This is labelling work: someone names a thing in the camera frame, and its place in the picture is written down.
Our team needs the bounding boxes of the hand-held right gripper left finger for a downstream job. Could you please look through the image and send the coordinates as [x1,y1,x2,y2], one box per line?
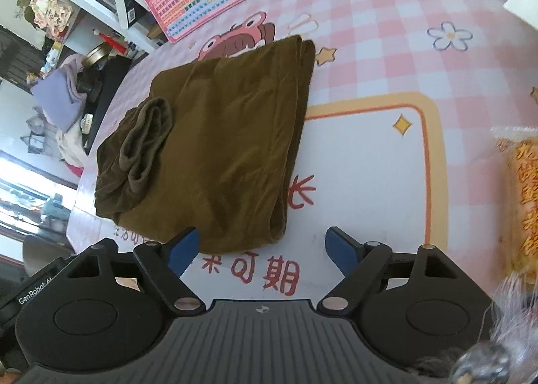
[63,228,202,314]

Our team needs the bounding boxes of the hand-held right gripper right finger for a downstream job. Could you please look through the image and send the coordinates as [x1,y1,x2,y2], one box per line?
[316,226,469,316]

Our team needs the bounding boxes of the olive brown pants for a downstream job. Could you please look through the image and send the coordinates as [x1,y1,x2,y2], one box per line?
[94,35,316,254]

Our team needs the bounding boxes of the black device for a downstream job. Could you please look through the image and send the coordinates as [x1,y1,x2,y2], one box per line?
[76,56,131,154]

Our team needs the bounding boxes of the yellow snack packet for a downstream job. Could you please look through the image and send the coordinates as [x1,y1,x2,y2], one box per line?
[492,126,538,280]

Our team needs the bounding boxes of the white furry sleeve cuff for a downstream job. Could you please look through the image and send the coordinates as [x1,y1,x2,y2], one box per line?
[412,270,538,384]

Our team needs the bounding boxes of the lavender cloth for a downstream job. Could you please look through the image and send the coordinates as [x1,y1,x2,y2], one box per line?
[31,54,91,133]

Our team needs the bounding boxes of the brass bowl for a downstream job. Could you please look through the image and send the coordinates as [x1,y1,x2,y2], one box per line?
[84,43,111,68]

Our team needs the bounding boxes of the floral decoration card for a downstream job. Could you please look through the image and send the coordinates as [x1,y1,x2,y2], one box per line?
[17,0,74,38]

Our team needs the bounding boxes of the white printed paper sheet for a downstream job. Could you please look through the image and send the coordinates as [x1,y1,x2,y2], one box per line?
[502,0,538,32]

